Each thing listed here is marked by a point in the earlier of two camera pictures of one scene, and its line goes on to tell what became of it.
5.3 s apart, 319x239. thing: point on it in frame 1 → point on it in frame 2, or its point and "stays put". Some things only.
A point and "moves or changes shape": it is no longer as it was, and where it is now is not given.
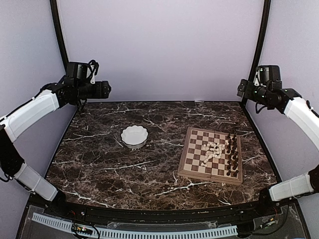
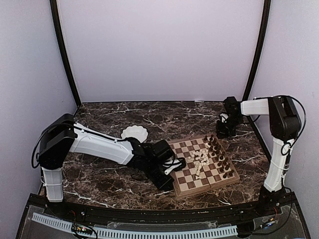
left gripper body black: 101,91 → 158,182
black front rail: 222,214 stays put
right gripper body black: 248,93 → 228,128
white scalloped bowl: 135,136 stays put
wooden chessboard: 212,155 moves or changes shape
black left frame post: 60,30 stays put
